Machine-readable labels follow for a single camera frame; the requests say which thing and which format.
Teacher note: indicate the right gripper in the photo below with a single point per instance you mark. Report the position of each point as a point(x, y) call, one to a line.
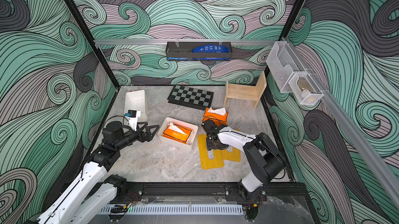
point(212, 131)

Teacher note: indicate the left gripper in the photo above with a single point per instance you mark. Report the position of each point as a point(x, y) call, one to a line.
point(142, 138)

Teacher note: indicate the white tissue box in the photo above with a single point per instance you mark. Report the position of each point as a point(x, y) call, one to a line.
point(137, 100)
point(189, 145)

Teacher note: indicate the orange tissue pack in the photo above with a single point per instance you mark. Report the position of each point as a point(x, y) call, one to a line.
point(218, 116)
point(177, 133)

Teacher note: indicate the yellow bamboo lid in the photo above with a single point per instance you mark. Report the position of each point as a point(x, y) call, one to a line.
point(231, 154)
point(210, 159)

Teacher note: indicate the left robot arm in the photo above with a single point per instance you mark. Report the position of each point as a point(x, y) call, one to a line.
point(76, 205)

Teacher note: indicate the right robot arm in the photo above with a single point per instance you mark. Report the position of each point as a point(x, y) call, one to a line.
point(264, 158)

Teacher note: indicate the black chessboard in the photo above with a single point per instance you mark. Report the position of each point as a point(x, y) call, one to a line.
point(190, 97)

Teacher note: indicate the small wooden chair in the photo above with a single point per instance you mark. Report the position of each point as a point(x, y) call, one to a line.
point(246, 92)

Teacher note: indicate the blue object in basket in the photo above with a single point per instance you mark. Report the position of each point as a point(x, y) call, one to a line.
point(211, 49)

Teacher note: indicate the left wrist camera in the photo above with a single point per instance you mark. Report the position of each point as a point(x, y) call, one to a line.
point(132, 117)

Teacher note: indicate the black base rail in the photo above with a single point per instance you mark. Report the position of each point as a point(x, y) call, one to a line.
point(224, 189)

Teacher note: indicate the white slotted cable duct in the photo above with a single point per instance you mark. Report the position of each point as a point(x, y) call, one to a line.
point(187, 209)

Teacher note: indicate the black wall shelf basket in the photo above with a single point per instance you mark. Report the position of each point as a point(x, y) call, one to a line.
point(182, 52)

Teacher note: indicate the aluminium wall rail back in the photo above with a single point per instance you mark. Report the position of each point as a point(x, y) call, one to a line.
point(142, 41)

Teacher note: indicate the aluminium wall rail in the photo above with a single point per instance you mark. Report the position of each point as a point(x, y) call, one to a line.
point(377, 165)
point(142, 41)

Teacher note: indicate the clear plastic wall bin large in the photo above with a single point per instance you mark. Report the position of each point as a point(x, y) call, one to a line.
point(283, 63)

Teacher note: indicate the clear plastic wall bin small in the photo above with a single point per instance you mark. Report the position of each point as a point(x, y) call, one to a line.
point(305, 91)

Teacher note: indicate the aluminium wall rail right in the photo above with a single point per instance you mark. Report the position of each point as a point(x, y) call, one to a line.
point(377, 165)

